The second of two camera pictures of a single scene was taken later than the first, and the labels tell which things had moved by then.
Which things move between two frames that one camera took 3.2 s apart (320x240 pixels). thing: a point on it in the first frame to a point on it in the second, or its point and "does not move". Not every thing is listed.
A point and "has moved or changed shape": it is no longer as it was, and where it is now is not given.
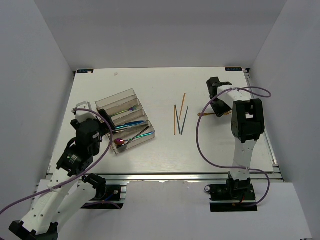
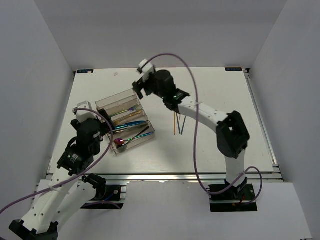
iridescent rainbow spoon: (118, 141) does not move
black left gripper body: (104, 128) does not move
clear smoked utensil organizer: (130, 120) does not move
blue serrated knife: (129, 123) does not move
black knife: (119, 130) to (129, 124)
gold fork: (205, 114) has moved or changed shape
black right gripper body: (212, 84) to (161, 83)
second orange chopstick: (174, 119) does not move
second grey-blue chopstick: (184, 120) does not move
